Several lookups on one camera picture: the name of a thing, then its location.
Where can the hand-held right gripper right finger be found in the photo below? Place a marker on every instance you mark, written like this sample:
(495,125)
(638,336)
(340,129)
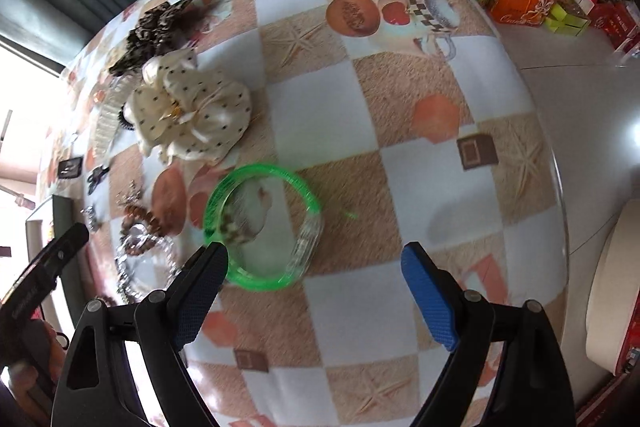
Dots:
(430,302)

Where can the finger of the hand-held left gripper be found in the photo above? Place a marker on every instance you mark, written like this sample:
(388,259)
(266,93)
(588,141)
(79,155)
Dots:
(62,249)

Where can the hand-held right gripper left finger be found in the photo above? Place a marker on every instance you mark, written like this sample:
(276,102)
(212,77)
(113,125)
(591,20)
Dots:
(197,302)

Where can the grey jewelry tray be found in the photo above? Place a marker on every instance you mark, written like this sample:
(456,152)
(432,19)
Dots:
(62,212)

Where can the green plastic bangle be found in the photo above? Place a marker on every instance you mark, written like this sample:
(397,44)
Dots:
(260,279)

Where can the cream polka dot scrunchie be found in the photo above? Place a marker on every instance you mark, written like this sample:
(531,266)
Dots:
(200,117)

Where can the person's left hand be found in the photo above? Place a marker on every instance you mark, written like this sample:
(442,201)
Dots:
(25,384)

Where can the small black claw clip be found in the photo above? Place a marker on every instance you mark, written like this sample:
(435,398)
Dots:
(96,178)

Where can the black rectangular hair clip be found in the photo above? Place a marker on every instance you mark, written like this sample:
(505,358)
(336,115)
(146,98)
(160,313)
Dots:
(70,168)

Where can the clear plastic bangle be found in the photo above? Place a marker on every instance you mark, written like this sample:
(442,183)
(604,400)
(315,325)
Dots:
(309,242)

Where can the clear hair claw clip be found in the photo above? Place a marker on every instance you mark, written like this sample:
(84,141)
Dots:
(106,122)

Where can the leopard print hair bow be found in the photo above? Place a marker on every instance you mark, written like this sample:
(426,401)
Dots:
(150,32)

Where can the yellow-green small boxes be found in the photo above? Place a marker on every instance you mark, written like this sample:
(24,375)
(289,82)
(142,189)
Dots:
(567,22)

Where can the red gift box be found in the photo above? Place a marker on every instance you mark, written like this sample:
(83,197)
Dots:
(617,24)

